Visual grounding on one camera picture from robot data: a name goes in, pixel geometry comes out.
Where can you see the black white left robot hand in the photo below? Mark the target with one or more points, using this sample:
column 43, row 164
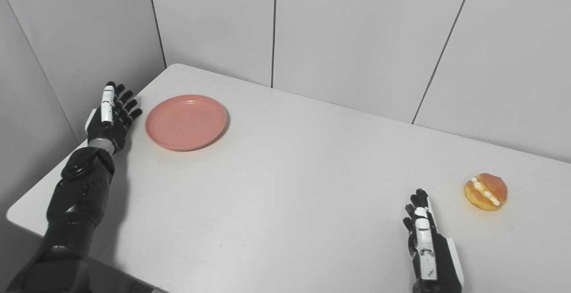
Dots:
column 109, row 128

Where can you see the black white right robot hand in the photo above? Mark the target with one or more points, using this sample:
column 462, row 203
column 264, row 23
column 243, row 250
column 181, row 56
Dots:
column 441, row 266

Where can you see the pink round plate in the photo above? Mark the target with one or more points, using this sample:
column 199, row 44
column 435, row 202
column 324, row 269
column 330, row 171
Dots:
column 185, row 122

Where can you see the cream puff pastry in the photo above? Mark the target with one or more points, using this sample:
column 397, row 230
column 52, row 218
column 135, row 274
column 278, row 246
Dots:
column 486, row 192

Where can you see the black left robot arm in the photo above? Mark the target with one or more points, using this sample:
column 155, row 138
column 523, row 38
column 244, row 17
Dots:
column 73, row 204

